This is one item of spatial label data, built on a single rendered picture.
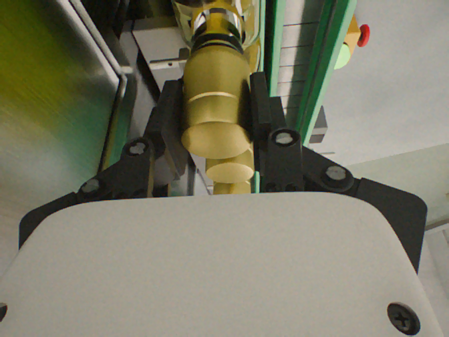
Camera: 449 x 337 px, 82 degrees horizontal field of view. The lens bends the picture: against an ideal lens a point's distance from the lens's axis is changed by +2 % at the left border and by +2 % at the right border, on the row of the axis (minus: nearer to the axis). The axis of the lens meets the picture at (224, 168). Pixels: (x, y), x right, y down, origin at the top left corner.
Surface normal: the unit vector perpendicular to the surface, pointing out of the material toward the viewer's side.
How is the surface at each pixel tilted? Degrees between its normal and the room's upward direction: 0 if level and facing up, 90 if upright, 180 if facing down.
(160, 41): 0
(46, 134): 90
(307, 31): 0
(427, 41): 0
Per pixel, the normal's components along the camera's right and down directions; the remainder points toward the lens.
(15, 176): 0.99, -0.06
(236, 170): 0.00, 0.90
